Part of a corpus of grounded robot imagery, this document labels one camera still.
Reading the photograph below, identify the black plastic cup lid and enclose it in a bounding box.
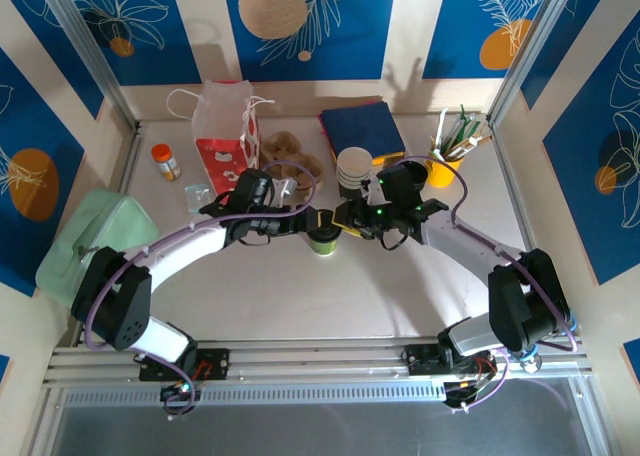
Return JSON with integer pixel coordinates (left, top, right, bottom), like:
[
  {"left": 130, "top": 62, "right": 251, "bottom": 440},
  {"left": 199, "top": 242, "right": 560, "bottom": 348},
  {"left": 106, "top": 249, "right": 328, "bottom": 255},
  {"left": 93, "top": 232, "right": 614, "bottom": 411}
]
[{"left": 311, "top": 224, "right": 343, "bottom": 244}]

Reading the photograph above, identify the green paper cup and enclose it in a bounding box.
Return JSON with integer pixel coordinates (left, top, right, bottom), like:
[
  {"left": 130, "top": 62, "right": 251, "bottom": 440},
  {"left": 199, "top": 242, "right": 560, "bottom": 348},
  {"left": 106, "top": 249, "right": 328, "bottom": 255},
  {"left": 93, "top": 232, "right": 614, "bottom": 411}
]
[{"left": 308, "top": 234, "right": 343, "bottom": 259}]

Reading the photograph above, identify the red white paper gift bag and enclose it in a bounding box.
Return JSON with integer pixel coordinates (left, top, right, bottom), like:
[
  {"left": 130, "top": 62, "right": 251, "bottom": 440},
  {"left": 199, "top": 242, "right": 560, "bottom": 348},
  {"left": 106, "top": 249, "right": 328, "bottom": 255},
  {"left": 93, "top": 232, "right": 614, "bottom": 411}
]
[{"left": 166, "top": 79, "right": 277, "bottom": 198}]

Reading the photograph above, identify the stack of white paper cups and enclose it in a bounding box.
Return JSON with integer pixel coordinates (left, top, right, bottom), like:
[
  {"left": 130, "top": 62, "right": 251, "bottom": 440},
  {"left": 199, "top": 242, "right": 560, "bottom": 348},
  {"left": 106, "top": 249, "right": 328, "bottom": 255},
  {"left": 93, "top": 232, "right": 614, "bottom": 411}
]
[{"left": 335, "top": 146, "right": 374, "bottom": 200}]

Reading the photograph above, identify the stack of black cup lids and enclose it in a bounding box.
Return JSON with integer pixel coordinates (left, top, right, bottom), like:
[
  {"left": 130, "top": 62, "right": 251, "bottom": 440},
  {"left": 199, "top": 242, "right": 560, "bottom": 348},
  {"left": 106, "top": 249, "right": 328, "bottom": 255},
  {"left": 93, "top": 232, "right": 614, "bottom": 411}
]
[{"left": 399, "top": 159, "right": 432, "bottom": 191}]

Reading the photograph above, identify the brown cardboard box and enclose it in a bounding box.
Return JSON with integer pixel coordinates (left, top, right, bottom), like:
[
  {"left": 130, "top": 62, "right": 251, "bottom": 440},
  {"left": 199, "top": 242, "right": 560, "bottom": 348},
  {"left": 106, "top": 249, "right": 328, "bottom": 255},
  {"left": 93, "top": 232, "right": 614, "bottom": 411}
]
[{"left": 372, "top": 151, "right": 409, "bottom": 170}]

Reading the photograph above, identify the small clear zip bag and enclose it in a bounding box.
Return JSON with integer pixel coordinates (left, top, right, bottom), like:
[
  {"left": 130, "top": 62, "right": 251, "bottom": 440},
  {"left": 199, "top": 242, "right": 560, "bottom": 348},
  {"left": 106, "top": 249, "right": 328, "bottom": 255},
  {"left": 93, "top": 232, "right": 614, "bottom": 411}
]
[{"left": 181, "top": 181, "right": 218, "bottom": 215}]

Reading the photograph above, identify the yellow bucket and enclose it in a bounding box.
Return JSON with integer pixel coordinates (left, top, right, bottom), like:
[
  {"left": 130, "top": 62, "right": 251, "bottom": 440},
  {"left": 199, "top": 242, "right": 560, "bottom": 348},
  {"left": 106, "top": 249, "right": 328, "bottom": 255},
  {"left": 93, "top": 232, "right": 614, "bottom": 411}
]
[{"left": 424, "top": 153, "right": 465, "bottom": 189}]

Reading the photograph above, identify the stack of cardboard cup carriers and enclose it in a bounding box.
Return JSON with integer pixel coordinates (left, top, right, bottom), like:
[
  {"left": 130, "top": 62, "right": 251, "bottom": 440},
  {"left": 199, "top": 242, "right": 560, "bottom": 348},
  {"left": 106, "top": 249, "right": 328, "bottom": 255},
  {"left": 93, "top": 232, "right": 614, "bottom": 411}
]
[{"left": 259, "top": 131, "right": 327, "bottom": 198}]

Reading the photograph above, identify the stack of coloured paper napkins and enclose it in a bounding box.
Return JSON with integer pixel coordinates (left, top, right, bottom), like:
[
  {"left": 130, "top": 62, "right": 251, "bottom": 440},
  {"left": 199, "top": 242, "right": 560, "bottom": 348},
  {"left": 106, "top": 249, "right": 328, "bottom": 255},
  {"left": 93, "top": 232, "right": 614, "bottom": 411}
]
[{"left": 319, "top": 100, "right": 407, "bottom": 163}]

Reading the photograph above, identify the white wrapped straw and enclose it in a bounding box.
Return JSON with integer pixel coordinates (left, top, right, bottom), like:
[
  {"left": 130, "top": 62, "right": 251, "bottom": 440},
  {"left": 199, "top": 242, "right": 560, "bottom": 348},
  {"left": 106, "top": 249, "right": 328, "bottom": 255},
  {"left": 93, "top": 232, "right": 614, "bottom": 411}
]
[{"left": 433, "top": 107, "right": 450, "bottom": 153}]

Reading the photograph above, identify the orange lidded bottle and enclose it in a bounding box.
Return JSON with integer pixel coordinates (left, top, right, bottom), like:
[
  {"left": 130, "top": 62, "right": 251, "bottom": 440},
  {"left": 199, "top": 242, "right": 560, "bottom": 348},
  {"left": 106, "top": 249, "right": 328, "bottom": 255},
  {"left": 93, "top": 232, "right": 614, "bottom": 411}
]
[{"left": 151, "top": 143, "right": 183, "bottom": 183}]

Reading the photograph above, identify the wooden stirrer stick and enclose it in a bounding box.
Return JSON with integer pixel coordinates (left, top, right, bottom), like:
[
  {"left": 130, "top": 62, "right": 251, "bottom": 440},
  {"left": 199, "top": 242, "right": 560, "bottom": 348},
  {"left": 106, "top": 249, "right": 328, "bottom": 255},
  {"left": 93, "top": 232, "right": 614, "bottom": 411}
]
[
  {"left": 448, "top": 124, "right": 485, "bottom": 155},
  {"left": 449, "top": 133, "right": 495, "bottom": 160}
]

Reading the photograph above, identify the green plastic stirrer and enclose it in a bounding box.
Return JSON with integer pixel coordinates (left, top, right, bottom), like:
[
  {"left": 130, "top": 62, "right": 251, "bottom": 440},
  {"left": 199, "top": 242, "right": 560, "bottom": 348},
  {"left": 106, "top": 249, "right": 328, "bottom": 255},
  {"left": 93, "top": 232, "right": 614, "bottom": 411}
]
[{"left": 456, "top": 104, "right": 477, "bottom": 142}]

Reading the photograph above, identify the green zipper pouch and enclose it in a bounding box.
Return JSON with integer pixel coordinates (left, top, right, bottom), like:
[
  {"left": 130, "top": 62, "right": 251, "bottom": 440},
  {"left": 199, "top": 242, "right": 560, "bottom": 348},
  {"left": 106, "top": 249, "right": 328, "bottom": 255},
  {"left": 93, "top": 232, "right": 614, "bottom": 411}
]
[{"left": 34, "top": 188, "right": 162, "bottom": 308}]

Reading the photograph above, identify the grey metal panel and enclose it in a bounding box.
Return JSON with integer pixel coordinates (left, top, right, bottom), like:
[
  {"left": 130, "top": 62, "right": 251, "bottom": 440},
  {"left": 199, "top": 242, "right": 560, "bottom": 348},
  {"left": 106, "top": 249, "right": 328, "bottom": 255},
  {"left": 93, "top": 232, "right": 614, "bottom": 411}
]
[{"left": 29, "top": 400, "right": 617, "bottom": 456}]

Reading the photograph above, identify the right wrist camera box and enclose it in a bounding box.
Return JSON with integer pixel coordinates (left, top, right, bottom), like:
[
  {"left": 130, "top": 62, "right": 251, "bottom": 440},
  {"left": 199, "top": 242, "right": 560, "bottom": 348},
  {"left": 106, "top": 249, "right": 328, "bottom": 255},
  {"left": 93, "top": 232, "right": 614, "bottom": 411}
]
[{"left": 359, "top": 174, "right": 386, "bottom": 204}]

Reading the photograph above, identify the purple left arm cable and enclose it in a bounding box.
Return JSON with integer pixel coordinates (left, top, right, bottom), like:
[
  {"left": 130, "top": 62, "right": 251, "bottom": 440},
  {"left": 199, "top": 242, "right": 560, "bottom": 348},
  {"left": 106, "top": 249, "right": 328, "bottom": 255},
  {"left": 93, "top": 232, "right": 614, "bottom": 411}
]
[{"left": 81, "top": 161, "right": 322, "bottom": 413}]

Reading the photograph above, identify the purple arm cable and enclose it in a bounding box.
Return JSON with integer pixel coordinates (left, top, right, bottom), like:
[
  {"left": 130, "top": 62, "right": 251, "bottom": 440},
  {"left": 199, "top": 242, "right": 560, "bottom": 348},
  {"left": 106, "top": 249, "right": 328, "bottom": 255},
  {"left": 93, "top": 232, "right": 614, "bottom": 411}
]
[
  {"left": 378, "top": 156, "right": 579, "bottom": 409},
  {"left": 81, "top": 161, "right": 322, "bottom": 413}
]

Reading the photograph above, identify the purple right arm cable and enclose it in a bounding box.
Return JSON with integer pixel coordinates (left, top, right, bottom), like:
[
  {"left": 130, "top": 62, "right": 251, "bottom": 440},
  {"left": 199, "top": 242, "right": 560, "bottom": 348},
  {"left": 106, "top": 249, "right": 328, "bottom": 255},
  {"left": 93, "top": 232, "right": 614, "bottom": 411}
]
[{"left": 378, "top": 156, "right": 579, "bottom": 409}]

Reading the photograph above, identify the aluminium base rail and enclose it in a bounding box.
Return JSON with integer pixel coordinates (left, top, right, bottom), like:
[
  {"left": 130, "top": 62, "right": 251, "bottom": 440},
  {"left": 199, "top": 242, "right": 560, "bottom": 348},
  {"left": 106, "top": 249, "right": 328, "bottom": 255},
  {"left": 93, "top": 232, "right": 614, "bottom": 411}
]
[{"left": 41, "top": 336, "right": 594, "bottom": 392}]

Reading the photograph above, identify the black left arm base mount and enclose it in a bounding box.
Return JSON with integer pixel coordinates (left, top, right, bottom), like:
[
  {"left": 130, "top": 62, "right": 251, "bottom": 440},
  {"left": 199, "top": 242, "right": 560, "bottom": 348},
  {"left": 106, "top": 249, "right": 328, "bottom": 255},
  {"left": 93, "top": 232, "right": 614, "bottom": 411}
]
[{"left": 138, "top": 347, "right": 232, "bottom": 383}]

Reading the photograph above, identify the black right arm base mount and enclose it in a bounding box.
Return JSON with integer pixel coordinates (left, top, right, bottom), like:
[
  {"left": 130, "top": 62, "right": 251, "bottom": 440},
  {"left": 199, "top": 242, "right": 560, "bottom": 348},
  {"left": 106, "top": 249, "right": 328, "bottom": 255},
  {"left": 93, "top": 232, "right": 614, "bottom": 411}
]
[{"left": 401, "top": 344, "right": 502, "bottom": 378}]

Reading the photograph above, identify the slotted grey cable duct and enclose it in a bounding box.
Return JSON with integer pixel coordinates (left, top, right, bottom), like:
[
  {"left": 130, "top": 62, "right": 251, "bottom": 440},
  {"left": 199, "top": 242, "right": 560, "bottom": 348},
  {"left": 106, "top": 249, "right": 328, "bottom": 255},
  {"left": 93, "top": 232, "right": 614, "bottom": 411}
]
[{"left": 59, "top": 379, "right": 582, "bottom": 409}]

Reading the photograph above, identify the blue coiled cable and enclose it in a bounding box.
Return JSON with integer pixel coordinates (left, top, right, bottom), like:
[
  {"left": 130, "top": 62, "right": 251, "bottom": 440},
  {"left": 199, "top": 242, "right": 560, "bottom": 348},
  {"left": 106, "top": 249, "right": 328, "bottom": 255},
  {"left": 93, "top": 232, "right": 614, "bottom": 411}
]
[{"left": 504, "top": 308, "right": 580, "bottom": 362}]

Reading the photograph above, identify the aluminium frame post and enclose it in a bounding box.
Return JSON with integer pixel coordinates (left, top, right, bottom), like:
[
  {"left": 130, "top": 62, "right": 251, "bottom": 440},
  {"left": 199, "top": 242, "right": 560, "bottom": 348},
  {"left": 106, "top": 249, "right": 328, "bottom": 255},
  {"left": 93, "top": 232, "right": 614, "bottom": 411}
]
[
  {"left": 37, "top": 0, "right": 144, "bottom": 133},
  {"left": 486, "top": 0, "right": 619, "bottom": 130}
]

